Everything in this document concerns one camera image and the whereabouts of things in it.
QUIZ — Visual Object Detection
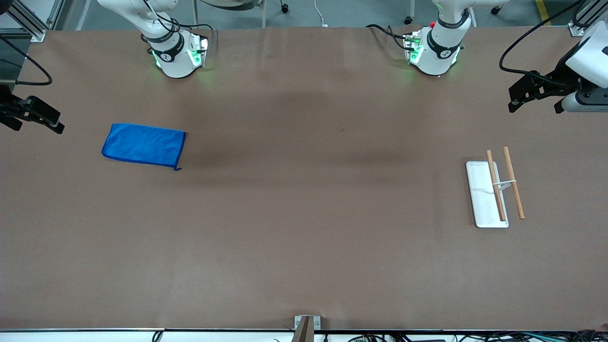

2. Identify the blue microfibre towel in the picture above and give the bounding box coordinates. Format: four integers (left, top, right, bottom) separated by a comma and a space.
101, 123, 187, 171

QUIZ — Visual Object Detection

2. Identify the white towel rack base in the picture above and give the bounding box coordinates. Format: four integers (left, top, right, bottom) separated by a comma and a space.
465, 161, 517, 228

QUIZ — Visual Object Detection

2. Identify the wooden rack rod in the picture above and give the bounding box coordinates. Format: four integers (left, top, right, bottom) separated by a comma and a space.
503, 146, 525, 220
485, 150, 507, 222

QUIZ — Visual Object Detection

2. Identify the grey office chair base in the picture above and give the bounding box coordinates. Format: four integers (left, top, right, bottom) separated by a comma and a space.
192, 0, 267, 28

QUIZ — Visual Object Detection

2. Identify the aluminium frame post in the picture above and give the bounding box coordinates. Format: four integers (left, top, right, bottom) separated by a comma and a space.
0, 0, 66, 43
568, 0, 608, 38

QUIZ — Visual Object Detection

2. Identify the black right arm base cable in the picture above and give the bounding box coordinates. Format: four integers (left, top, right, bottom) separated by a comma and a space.
140, 0, 217, 54

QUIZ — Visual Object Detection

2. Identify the black arm base cable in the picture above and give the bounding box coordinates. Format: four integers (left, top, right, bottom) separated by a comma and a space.
366, 24, 411, 53
140, 0, 217, 54

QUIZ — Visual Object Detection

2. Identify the black left arm base cable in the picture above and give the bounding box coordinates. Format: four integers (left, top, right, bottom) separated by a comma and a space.
366, 24, 411, 53

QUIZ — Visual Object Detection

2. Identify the white floor cable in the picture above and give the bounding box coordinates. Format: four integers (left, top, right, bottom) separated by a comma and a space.
313, 0, 329, 28

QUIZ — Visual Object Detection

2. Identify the tangled cable bundle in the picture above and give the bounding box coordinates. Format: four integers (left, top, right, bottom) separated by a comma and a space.
347, 330, 608, 342

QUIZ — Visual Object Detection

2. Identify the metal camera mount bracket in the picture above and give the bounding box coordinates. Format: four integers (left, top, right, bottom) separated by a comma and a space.
292, 315, 322, 342

